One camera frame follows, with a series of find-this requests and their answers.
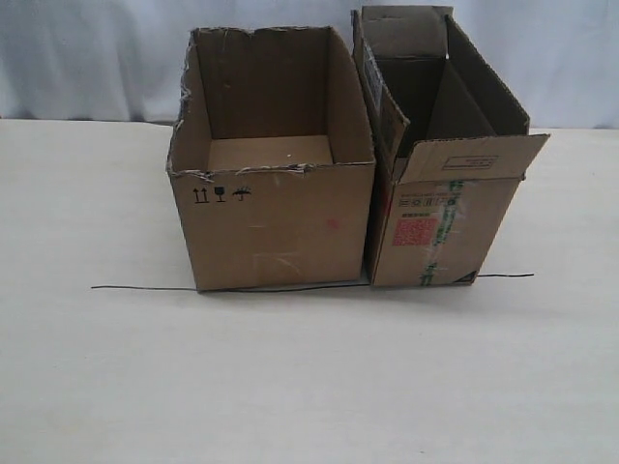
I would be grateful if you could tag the tall cardboard box with tape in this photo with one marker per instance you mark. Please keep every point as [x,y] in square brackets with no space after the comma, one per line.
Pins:
[452,145]

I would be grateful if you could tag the thin black line marker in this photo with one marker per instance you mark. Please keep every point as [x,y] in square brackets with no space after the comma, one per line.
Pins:
[284,289]

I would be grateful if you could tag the white curtain backdrop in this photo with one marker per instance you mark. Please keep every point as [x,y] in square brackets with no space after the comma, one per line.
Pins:
[122,60]

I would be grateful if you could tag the torn cardboard box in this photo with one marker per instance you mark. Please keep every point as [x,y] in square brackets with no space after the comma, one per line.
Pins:
[271,158]

